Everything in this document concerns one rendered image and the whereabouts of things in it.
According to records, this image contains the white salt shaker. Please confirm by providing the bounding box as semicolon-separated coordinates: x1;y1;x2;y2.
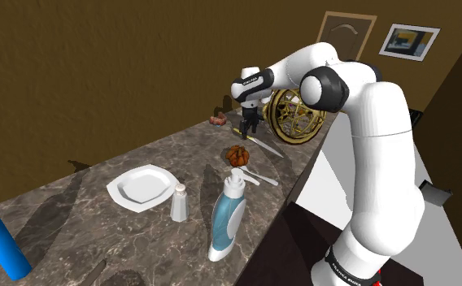
169;182;190;223

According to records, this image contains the long kitchen knife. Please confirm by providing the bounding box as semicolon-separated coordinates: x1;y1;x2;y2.
232;127;285;159

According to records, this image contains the white spoon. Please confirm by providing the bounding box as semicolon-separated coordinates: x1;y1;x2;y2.
238;165;280;187

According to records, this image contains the blue white pump bottle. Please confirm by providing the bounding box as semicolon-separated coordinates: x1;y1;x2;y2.
207;167;248;262

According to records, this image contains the small red brown object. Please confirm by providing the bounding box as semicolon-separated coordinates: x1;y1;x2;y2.
209;111;227;128

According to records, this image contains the white plate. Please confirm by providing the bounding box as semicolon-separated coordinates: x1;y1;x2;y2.
106;163;181;214

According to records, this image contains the brown door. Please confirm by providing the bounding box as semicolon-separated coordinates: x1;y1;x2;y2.
316;11;378;61

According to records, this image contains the orange pumpkin figure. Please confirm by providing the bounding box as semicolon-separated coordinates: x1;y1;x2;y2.
224;145;251;167

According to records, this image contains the dark robot stand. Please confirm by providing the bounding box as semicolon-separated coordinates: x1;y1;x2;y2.
233;201;425;286

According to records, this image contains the small grey box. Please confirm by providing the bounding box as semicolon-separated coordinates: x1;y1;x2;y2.
417;180;453;208

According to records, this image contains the golden armillary sphere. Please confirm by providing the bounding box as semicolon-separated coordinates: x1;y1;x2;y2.
261;88;329;145

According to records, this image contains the framed wall picture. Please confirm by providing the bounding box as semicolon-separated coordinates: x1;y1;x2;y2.
378;23;442;63

